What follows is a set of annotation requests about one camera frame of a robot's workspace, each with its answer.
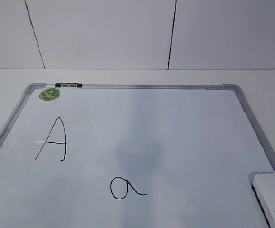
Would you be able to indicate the white board eraser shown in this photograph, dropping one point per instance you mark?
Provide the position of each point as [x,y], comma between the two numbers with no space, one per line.
[263,185]

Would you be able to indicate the round green magnet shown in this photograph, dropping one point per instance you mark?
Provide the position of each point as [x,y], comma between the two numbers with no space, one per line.
[49,94]

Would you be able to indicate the white board with grey frame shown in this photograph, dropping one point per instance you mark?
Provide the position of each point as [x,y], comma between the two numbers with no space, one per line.
[140,156]

